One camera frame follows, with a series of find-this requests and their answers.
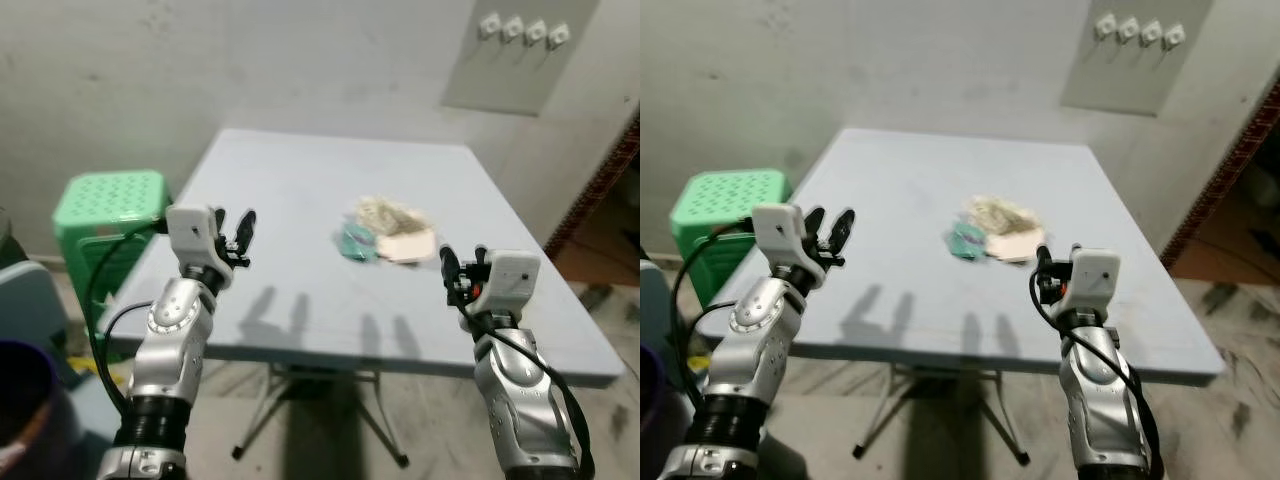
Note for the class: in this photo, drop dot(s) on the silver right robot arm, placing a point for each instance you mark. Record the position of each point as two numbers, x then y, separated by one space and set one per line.
1100 395
520 400

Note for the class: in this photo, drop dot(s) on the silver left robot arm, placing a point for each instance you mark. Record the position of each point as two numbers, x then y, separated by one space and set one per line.
745 340
165 345

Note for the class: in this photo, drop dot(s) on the beige paper piece trash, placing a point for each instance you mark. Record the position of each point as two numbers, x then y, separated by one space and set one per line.
408 247
1015 246

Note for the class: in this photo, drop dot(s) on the green plastic wrapper trash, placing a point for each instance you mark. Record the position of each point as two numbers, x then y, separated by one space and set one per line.
357 243
967 240

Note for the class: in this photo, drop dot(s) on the dark purple rubbish bin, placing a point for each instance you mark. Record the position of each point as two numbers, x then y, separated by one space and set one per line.
652 420
30 410

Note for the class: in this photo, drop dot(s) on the green plastic stool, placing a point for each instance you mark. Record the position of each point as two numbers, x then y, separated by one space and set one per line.
725 198
105 200

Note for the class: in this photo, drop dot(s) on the grey folding table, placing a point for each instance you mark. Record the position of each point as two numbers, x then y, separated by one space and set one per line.
930 300
330 300

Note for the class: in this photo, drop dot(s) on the grey-blue plastic chair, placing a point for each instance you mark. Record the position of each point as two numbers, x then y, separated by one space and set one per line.
652 300
28 300

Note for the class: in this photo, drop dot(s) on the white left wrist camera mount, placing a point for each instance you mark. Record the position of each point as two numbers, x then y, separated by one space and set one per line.
778 232
192 232

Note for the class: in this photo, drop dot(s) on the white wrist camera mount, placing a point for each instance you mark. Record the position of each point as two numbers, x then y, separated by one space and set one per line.
513 278
192 232
1095 278
778 232

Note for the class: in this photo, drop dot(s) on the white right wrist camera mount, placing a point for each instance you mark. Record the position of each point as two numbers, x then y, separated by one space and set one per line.
1095 278
513 278

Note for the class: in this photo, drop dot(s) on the grey wall panel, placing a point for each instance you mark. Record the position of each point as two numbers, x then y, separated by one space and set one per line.
1120 80
500 80

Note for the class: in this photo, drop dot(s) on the white wall socket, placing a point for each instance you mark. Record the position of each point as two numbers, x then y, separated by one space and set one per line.
1129 30
1105 26
489 26
513 30
559 37
536 33
1175 37
1152 34

